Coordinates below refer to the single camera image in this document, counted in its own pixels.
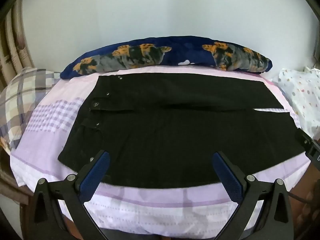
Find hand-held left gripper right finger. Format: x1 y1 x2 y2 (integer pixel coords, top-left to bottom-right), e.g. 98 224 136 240
212 151 294 240

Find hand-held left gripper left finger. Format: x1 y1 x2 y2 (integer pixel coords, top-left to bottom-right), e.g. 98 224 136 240
32 150 111 240

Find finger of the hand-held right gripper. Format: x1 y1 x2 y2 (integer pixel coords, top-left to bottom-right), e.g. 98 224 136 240
294 128 313 153

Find black pants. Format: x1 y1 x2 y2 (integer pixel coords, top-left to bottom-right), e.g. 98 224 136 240
58 74 306 189

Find white dotted cloth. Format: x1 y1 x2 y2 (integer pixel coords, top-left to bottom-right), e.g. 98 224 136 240
272 66 320 140

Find pink checked bed sheet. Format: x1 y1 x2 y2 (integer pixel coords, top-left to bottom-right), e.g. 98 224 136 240
10 64 313 237

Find plaid pillow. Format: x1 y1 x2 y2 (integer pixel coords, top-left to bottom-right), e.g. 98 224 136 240
0 67 62 152

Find navy blanket with orange print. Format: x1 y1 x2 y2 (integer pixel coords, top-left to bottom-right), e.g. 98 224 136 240
61 35 273 81

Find black cable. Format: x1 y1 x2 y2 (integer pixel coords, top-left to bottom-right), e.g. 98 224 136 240
289 191 308 203

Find wooden bed frame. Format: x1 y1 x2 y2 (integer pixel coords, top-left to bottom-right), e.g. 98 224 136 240
0 149 34 205

